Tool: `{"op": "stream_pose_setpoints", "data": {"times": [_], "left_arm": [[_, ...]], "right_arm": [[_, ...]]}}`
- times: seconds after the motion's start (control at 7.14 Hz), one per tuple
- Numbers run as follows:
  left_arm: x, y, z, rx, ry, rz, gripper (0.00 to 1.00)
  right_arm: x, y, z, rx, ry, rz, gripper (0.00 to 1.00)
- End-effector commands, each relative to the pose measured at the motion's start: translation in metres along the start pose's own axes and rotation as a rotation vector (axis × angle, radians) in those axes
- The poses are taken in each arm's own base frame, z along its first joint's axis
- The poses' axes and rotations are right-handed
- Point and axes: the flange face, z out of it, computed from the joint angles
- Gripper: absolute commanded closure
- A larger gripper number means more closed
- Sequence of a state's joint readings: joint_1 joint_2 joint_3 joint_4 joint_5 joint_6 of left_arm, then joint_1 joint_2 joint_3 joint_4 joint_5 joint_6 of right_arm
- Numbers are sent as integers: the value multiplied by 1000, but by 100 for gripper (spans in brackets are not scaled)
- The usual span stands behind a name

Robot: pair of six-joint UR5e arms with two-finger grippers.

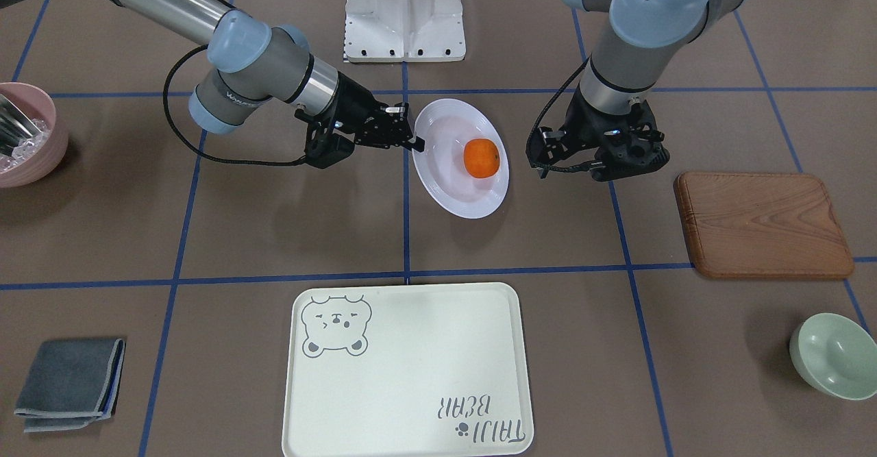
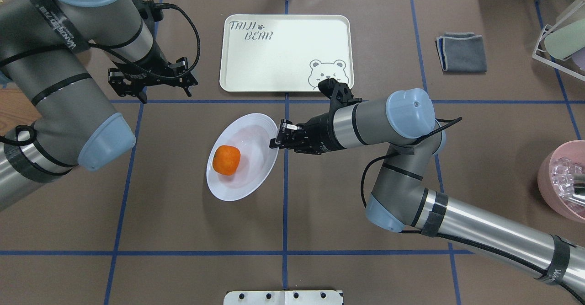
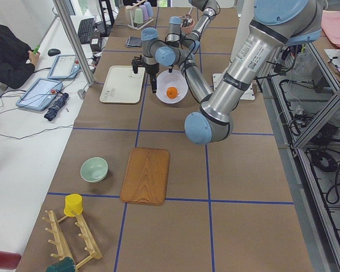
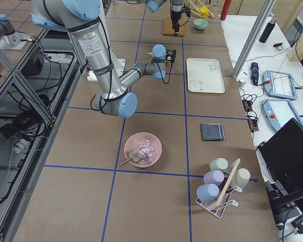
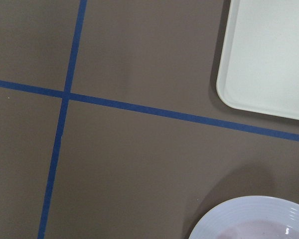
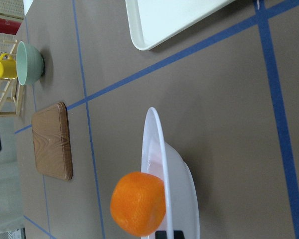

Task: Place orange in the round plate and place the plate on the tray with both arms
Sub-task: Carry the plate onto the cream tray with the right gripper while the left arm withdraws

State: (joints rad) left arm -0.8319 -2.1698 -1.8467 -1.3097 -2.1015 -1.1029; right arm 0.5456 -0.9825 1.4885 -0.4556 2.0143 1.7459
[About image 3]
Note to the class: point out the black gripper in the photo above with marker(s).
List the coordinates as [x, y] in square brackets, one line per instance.
[152, 70]

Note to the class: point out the white plate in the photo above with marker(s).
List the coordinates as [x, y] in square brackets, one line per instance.
[173, 79]

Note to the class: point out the orange fruit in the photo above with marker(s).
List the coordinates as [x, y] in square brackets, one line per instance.
[172, 92]

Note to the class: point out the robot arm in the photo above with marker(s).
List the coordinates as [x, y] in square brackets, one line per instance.
[274, 24]
[191, 31]

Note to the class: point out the cream bear tray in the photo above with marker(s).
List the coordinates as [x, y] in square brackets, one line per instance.
[122, 85]

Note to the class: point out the wooden tray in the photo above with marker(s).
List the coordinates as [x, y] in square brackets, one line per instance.
[146, 176]

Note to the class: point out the folded grey cloth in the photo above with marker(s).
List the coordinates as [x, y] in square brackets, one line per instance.
[134, 42]

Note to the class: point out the green cup on rack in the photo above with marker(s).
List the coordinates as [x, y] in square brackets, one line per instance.
[138, 18]

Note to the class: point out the purple cup on rack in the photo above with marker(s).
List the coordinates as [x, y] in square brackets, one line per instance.
[144, 12]

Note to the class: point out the blue cup on rack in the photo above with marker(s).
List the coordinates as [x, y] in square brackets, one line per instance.
[149, 9]

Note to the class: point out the black keyboard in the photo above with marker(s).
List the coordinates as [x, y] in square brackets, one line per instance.
[85, 30]

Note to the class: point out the teach pendant far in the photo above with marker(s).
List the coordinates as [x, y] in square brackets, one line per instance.
[64, 67]

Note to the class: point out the teach pendant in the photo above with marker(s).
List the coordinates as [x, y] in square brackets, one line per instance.
[40, 95]
[64, 67]

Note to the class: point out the black computer mouse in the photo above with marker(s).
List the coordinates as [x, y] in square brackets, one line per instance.
[53, 52]

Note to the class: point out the folded blue umbrella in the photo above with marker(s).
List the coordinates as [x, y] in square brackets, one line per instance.
[52, 112]

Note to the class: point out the green bowl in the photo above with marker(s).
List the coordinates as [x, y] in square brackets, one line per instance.
[94, 169]

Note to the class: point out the teach pendant near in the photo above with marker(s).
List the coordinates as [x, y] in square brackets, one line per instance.
[40, 95]

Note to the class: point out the person in black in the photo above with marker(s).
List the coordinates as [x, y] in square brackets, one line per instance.
[17, 60]

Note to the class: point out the yellow cup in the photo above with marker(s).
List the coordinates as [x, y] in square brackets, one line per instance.
[73, 205]

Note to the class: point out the wooden mug rack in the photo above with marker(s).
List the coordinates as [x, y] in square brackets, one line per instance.
[72, 239]

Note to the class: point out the dark green cup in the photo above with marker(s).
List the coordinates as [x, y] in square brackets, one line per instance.
[65, 265]

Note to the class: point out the red bottle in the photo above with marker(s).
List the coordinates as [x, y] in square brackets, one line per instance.
[9, 260]

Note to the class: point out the aluminium frame post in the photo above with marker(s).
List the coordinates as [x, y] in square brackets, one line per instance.
[72, 36]

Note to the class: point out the white wire cup rack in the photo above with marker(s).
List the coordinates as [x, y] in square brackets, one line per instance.
[129, 11]

